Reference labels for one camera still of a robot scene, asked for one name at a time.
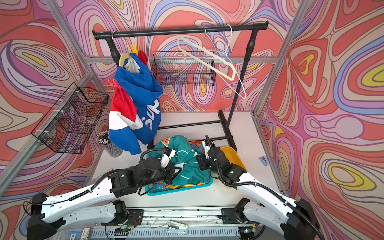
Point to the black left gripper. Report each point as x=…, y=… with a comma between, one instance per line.
x=170, y=171

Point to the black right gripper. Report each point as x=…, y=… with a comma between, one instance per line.
x=202, y=162

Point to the rainbow patchwork jacket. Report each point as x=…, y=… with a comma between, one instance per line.
x=195, y=144

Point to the teal green jacket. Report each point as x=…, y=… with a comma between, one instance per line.
x=169, y=142

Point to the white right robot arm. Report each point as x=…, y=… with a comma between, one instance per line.
x=295, y=220

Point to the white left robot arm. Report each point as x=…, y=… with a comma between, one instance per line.
x=48, y=212

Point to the yellow plastic tray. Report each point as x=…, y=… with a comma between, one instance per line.
x=235, y=156

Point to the teal plastic basket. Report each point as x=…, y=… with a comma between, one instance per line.
x=161, y=189

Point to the blue clothespin on table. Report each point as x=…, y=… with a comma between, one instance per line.
x=264, y=160

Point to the clear pencil cup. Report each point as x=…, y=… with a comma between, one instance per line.
x=105, y=141

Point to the blue white red jacket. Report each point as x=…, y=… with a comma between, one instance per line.
x=135, y=112

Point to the red clothespin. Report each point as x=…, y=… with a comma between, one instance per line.
x=115, y=84

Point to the yellow clothespin on blue jacket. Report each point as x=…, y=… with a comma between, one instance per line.
x=134, y=49

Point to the black clothes rack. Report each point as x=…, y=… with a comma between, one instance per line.
x=225, y=122

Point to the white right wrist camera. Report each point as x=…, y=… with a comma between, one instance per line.
x=208, y=148

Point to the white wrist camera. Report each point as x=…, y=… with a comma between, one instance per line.
x=167, y=156
x=208, y=148

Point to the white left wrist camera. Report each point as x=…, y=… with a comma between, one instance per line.
x=167, y=156

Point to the black wire basket left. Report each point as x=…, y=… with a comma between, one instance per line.
x=67, y=127

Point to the black wire basket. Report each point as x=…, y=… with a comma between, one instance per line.
x=178, y=69
x=67, y=127

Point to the black wire basket rear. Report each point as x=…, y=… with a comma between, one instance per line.
x=178, y=69

